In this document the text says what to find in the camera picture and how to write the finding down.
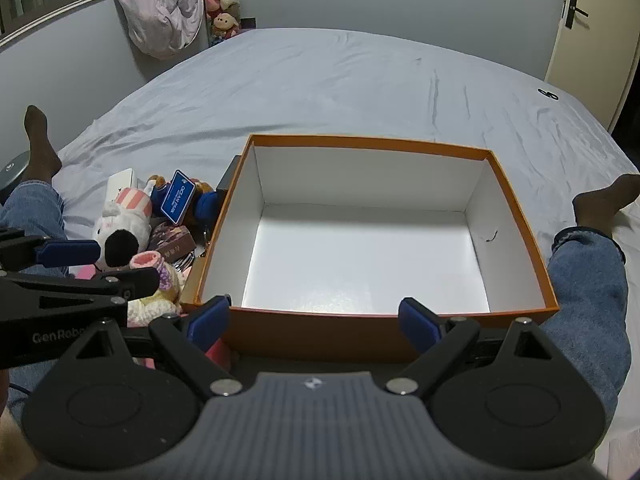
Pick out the person's leg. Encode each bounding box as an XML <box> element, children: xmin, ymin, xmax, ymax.
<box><xmin>0</xmin><ymin>105</ymin><xmax>68</xmax><ymax>241</ymax></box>
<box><xmin>540</xmin><ymin>173</ymin><xmax>640</xmax><ymax>466</ymax></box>

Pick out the pink bundled duvet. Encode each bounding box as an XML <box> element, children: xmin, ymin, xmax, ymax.
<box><xmin>113</xmin><ymin>0</ymin><xmax>205</xmax><ymax>58</ymax></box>

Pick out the round grey device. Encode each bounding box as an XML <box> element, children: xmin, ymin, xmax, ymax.
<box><xmin>0</xmin><ymin>150</ymin><xmax>33</xmax><ymax>193</ymax></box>

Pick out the white rabbit plush striped hat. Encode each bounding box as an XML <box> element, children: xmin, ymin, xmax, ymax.
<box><xmin>92</xmin><ymin>180</ymin><xmax>156</xmax><ymax>271</ymax></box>

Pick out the cream door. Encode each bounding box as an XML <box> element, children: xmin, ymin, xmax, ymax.
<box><xmin>542</xmin><ymin>0</ymin><xmax>640</xmax><ymax>133</ymax></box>

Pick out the knitted plush pink hat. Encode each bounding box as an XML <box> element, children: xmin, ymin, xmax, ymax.
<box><xmin>127</xmin><ymin>250</ymin><xmax>186</xmax><ymax>326</ymax></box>

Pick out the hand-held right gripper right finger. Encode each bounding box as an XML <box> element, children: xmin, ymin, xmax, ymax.
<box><xmin>385</xmin><ymin>298</ymin><xmax>568</xmax><ymax>401</ymax></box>

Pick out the black door handle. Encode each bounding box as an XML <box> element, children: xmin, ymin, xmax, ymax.
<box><xmin>561</xmin><ymin>0</ymin><xmax>590</xmax><ymax>30</ymax></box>

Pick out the orange cardboard box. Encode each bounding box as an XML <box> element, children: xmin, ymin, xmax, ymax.
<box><xmin>180</xmin><ymin>133</ymin><xmax>561</xmax><ymax>366</ymax></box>

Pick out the person's left leg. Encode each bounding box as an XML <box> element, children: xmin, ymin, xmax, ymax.
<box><xmin>0</xmin><ymin>105</ymin><xmax>68</xmax><ymax>241</ymax></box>

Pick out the person's right leg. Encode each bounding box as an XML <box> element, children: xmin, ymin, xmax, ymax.
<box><xmin>540</xmin><ymin>173</ymin><xmax>640</xmax><ymax>466</ymax></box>

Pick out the brown bear plush blue outfit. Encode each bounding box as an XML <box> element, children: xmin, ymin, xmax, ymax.
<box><xmin>147</xmin><ymin>170</ymin><xmax>221</xmax><ymax>226</ymax></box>

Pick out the purple printed box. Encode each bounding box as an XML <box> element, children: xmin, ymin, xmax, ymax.
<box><xmin>147</xmin><ymin>222</ymin><xmax>197</xmax><ymax>266</ymax></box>

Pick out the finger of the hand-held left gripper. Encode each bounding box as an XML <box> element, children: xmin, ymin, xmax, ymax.
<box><xmin>0</xmin><ymin>266</ymin><xmax>161</xmax><ymax>328</ymax></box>
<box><xmin>0</xmin><ymin>227</ymin><xmax>102</xmax><ymax>278</ymax></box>

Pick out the white long box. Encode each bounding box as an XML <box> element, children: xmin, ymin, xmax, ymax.
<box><xmin>106</xmin><ymin>169</ymin><xmax>137</xmax><ymax>206</ymax></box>

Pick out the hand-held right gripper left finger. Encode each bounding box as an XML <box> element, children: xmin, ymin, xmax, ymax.
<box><xmin>60</xmin><ymin>296</ymin><xmax>243</xmax><ymax>401</ymax></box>

